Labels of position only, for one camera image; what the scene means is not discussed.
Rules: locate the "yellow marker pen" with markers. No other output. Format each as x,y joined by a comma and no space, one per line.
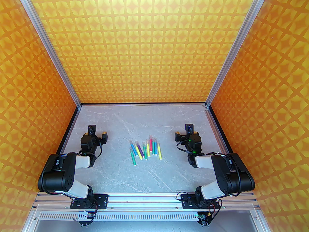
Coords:
148,151
139,153
159,152

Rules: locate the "blue marker pen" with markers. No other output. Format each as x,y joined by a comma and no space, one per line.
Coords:
156,148
132,146

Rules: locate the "green marker pen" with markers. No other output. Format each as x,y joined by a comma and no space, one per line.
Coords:
145,152
153,148
133,157

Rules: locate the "red marker pen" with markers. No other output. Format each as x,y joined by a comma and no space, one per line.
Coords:
150,145

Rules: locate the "purple marker pen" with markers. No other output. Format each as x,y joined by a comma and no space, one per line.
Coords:
140,150

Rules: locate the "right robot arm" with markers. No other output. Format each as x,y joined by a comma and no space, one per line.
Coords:
231,177

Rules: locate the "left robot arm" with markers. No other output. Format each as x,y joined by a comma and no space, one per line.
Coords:
58,175

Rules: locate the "small circuit board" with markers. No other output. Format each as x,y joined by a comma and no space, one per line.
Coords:
89,216
201,217

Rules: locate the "aluminium table side rail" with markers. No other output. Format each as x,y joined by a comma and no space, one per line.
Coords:
74,119
213,119

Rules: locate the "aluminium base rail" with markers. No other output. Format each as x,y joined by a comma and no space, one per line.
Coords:
144,199

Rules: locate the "aluminium frame post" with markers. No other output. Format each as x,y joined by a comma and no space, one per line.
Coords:
48,45
236,45

